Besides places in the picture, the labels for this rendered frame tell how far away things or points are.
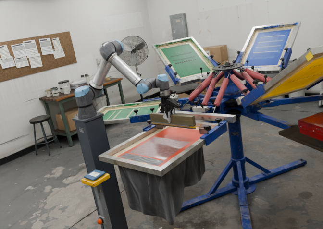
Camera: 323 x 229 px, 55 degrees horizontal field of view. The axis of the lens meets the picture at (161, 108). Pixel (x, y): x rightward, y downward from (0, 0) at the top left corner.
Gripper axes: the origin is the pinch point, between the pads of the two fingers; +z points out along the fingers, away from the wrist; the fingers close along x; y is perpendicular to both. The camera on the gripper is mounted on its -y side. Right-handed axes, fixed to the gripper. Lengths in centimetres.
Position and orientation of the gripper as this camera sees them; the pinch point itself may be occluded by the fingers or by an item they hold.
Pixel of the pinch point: (171, 120)
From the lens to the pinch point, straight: 232.6
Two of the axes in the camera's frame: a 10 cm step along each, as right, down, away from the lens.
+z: 1.6, 9.5, 2.7
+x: -6.3, 3.1, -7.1
